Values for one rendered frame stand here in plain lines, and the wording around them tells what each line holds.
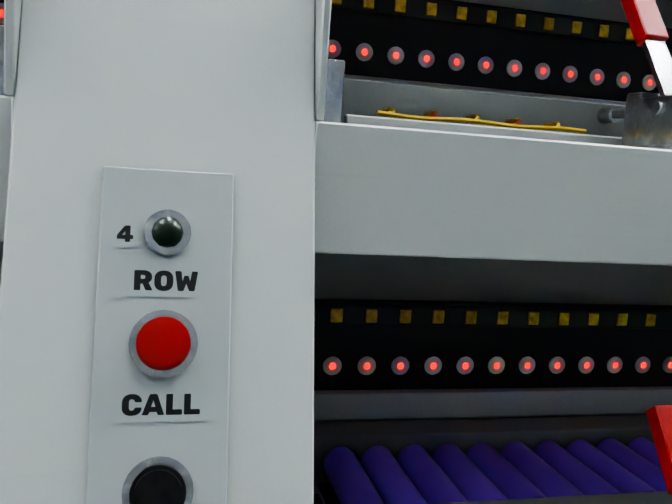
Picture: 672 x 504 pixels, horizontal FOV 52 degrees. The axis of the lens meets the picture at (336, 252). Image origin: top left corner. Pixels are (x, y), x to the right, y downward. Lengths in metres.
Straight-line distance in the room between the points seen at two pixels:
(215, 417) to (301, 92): 0.11
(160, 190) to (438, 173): 0.10
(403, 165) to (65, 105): 0.11
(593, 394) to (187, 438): 0.31
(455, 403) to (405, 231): 0.20
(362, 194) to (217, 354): 0.07
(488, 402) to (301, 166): 0.25
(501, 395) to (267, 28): 0.27
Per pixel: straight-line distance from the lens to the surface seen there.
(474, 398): 0.43
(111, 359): 0.22
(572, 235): 0.28
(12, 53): 0.24
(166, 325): 0.21
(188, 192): 0.22
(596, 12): 0.57
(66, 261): 0.22
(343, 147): 0.24
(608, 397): 0.48
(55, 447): 0.22
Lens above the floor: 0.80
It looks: 9 degrees up
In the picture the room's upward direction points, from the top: straight up
